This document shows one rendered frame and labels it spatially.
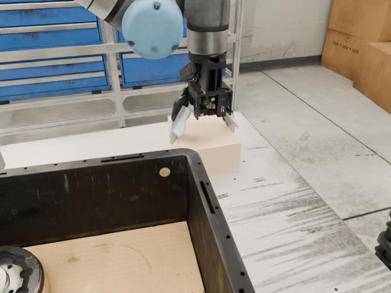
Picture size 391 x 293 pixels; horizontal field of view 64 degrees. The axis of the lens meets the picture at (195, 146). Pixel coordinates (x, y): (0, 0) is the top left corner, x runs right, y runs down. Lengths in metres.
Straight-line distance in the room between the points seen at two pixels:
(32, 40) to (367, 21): 2.65
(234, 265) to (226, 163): 0.45
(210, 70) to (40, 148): 0.47
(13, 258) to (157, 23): 0.30
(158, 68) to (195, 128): 1.46
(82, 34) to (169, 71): 0.57
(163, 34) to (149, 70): 1.73
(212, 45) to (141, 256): 0.37
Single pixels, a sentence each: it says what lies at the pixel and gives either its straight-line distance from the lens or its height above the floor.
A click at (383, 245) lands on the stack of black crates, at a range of 1.14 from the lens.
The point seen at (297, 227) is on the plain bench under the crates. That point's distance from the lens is 0.60.
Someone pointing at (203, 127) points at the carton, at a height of 0.78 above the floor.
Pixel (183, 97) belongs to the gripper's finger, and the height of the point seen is 0.86.
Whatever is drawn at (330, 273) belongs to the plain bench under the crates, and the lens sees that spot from 0.56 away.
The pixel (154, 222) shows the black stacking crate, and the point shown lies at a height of 0.83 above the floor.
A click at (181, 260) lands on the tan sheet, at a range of 0.37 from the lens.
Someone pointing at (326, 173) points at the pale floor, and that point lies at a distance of 1.97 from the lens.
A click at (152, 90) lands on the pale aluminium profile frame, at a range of 2.17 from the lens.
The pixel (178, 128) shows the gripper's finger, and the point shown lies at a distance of 0.65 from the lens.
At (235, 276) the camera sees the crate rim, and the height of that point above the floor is 0.93.
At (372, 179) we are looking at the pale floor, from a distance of 2.04.
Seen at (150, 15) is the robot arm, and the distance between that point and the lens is 0.40.
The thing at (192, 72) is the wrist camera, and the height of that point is 0.91.
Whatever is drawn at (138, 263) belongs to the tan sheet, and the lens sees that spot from 0.37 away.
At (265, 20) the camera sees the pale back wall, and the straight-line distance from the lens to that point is 3.31.
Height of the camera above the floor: 1.12
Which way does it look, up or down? 33 degrees down
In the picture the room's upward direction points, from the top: straight up
